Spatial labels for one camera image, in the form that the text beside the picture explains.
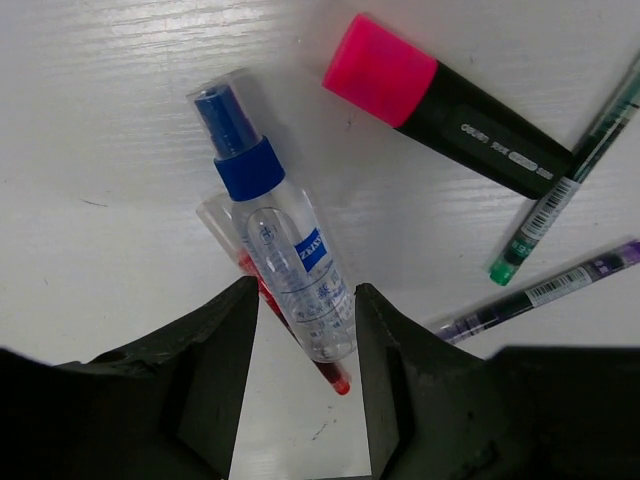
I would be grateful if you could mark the red gel pen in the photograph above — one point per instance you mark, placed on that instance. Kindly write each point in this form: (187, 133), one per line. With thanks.
(215, 213)

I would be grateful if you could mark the purple gel pen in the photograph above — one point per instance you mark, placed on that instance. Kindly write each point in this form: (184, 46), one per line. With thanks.
(513, 305)

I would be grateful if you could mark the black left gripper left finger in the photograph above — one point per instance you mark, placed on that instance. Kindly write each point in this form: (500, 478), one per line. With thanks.
(165, 406)

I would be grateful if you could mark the pink highlighter marker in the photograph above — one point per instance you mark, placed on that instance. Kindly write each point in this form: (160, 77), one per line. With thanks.
(425, 100)

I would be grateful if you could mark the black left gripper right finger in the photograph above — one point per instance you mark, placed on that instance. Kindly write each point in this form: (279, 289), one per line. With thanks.
(434, 411)

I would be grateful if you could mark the green gel pen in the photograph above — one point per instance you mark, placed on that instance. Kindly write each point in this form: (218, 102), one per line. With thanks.
(618, 110)

